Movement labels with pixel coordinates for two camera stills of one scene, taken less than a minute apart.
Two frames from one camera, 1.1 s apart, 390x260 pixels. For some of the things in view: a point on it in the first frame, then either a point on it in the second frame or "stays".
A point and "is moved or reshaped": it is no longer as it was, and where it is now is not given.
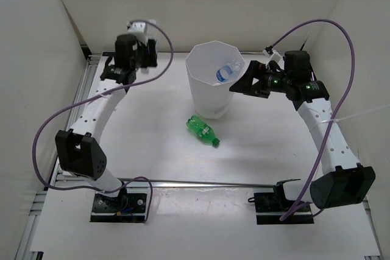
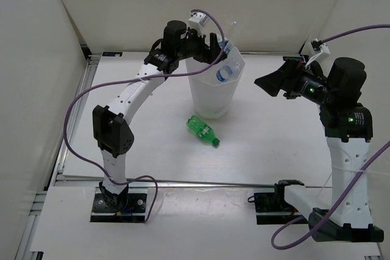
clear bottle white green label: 144,70 is moved or reshaped
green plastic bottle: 202,130 stays
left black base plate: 128,207 stays
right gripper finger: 247,83 -> 273,81
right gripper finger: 262,92 -> 291,95
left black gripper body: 143,59 -> 195,45
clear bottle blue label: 225,72 stays
